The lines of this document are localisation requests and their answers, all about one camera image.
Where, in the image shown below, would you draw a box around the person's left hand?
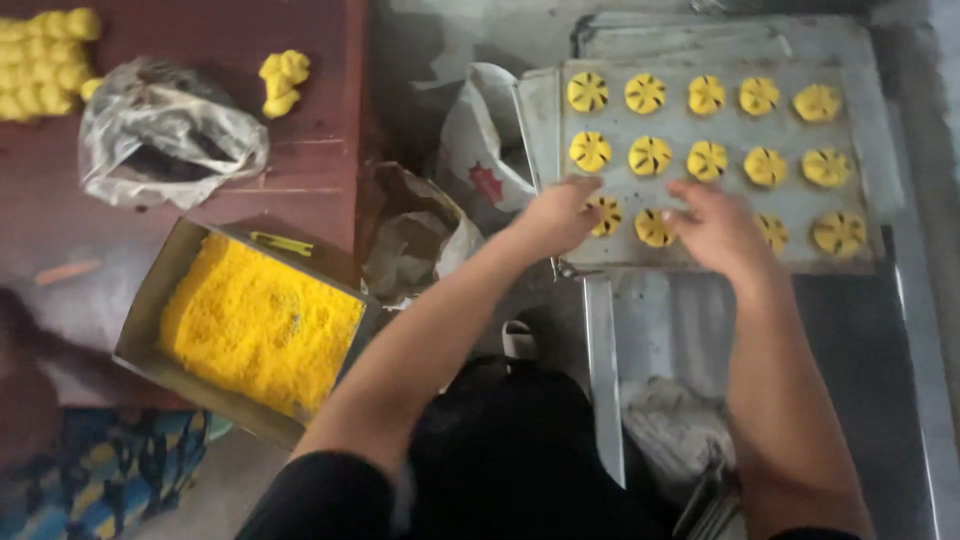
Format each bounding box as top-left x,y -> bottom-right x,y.
517,176 -> 605,260

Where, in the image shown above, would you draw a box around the person's right hand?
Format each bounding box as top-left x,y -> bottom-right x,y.
663,180 -> 778,283

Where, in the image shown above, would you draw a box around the rows of yellow flower cookies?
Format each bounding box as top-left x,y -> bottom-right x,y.
564,71 -> 870,258

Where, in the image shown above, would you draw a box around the white paper bag red print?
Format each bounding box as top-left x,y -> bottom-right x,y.
436,62 -> 540,226

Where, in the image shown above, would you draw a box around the white sandal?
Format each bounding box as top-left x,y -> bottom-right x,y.
501,320 -> 540,361

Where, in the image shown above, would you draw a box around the brown paper bag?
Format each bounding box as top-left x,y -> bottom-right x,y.
358,161 -> 485,310

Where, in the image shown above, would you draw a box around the grey rag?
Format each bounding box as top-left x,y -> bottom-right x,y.
621,375 -> 738,496

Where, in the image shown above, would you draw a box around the person's black clothing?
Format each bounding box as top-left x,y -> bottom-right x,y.
236,356 -> 680,540

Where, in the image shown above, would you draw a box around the metal tongs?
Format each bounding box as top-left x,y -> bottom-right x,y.
671,461 -> 744,540

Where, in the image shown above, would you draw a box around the yellow plastic tool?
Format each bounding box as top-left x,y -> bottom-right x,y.
249,231 -> 315,258

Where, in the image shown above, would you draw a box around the small yellow dough cluster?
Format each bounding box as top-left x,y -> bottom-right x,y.
258,49 -> 312,120

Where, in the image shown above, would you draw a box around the yellow crumbly dough mass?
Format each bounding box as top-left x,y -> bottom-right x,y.
159,232 -> 366,421

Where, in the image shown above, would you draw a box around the clear plastic bag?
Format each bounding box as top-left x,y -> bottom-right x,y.
78,57 -> 270,211

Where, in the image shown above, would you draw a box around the rectangular metal pan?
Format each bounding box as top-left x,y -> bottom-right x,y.
112,217 -> 384,451

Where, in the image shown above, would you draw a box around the orange stick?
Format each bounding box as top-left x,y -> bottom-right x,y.
34,258 -> 103,287

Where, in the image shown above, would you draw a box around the blue yellow patterned cloth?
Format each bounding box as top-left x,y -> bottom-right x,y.
0,408 -> 234,540

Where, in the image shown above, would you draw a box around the pile of yellow dough balls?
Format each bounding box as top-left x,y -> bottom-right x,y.
0,7 -> 105,123

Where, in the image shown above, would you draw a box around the metal rack frame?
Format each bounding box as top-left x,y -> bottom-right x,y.
581,225 -> 960,540

